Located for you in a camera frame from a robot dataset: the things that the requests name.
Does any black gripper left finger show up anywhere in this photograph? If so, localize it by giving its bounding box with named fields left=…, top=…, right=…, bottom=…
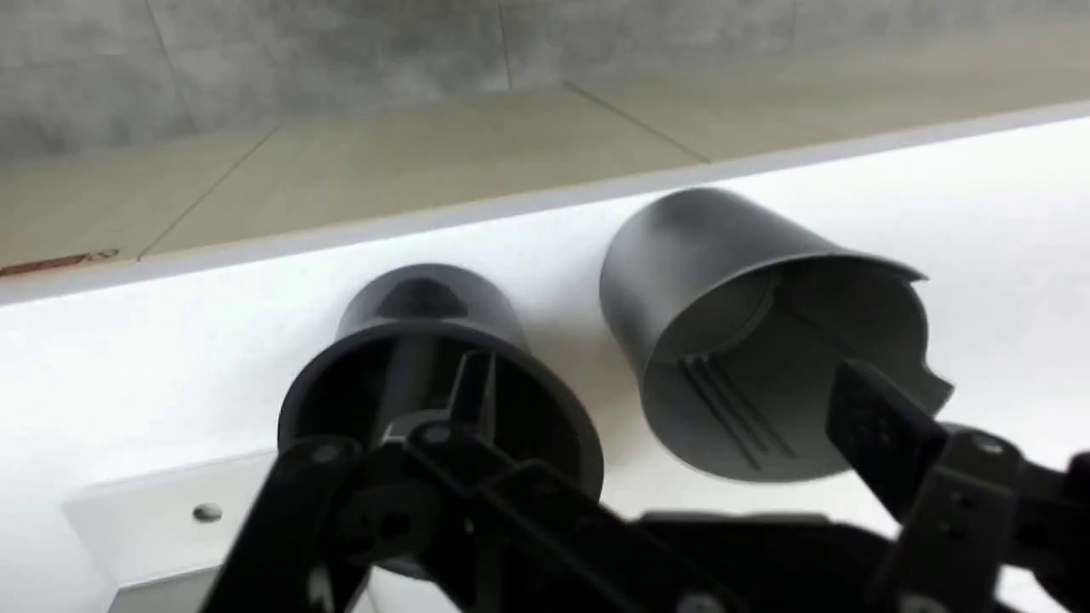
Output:
left=203, top=350, right=730, bottom=613

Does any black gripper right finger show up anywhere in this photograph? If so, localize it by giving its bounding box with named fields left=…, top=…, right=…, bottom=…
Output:
left=826, top=353, right=1090, bottom=613

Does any black cylindrical cup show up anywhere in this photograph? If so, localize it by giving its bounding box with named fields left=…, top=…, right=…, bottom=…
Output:
left=276, top=264, right=607, bottom=584

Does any white plate with hole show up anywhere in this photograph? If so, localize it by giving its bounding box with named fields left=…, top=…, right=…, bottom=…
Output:
left=62, top=448, right=284, bottom=597

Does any grey metal bucket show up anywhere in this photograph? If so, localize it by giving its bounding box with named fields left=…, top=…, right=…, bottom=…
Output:
left=595, top=183, right=959, bottom=483

